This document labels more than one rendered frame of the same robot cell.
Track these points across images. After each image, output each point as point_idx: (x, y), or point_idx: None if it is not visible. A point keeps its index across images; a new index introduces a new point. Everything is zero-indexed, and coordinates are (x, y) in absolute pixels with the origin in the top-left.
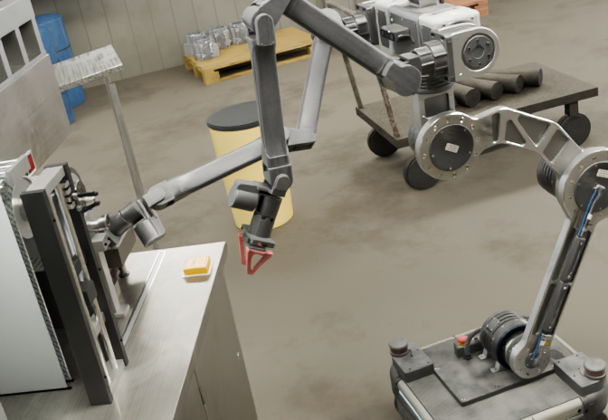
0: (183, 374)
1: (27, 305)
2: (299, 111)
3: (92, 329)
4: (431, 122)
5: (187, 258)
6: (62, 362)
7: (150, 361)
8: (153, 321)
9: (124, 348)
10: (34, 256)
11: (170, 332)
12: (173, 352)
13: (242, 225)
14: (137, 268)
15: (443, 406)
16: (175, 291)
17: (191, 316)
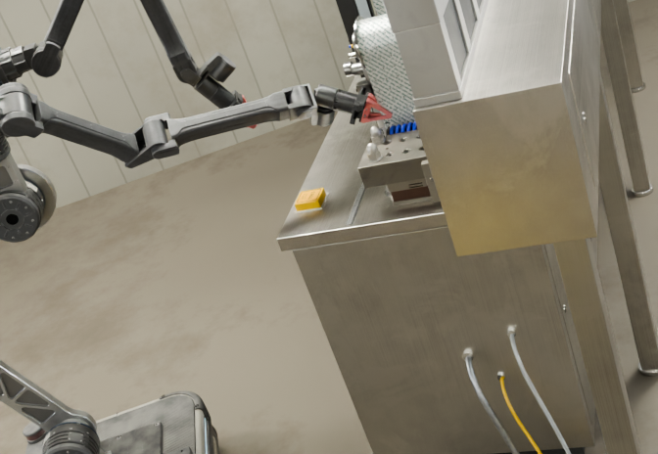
0: (334, 121)
1: None
2: (117, 134)
3: None
4: (22, 164)
5: (317, 200)
6: None
7: (358, 125)
8: (357, 152)
9: (372, 111)
10: None
11: (343, 145)
12: (341, 132)
13: (236, 99)
14: (377, 202)
15: (177, 426)
16: (337, 179)
17: (324, 158)
